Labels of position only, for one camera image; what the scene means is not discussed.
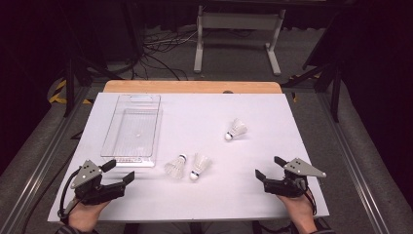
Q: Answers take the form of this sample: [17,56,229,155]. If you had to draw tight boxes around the left hand-held gripper cable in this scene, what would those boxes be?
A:
[57,169,82,223]

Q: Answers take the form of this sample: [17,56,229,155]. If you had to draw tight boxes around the hand-held gripper cable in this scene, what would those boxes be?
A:
[303,181,318,215]
[57,169,82,223]

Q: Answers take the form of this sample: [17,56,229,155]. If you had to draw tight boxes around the white metal stand frame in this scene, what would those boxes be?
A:
[193,4,286,77]

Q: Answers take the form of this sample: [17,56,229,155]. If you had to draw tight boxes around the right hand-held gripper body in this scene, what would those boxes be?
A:
[263,157,327,199]

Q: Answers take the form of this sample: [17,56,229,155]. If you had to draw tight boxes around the white table cover sheet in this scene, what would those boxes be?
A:
[47,92,330,223]

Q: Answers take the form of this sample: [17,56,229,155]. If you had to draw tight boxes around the person's right hand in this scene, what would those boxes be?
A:
[277,193,318,226]

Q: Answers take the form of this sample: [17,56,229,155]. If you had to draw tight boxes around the aluminium floor rail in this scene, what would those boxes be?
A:
[0,86,94,234]
[316,92,391,234]

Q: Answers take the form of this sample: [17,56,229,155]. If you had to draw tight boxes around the white feather shuttlecock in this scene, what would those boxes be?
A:
[224,117,248,141]
[164,153,188,179]
[189,153,212,181]

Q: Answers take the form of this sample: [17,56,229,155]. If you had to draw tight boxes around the person's left hand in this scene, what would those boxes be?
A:
[67,198,111,233]

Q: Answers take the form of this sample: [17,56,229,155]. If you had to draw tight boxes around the person's grey trousers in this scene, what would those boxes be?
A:
[125,221,293,234]

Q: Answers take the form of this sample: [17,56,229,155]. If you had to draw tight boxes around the bundle of black floor cables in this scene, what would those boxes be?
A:
[130,27,199,82]

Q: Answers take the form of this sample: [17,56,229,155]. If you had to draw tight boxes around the right hand-held gripper cable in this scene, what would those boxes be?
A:
[303,181,318,215]

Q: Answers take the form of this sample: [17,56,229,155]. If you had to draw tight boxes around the black tripod stand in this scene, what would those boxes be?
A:
[281,13,345,123]
[62,0,125,118]

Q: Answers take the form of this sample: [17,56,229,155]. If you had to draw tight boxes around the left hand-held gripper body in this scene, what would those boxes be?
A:
[70,159,127,207]

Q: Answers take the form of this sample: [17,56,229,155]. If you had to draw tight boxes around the clear plastic tray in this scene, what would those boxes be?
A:
[100,94,164,169]

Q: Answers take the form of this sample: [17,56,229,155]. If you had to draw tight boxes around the yellow black floor tape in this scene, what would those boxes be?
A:
[48,79,94,105]

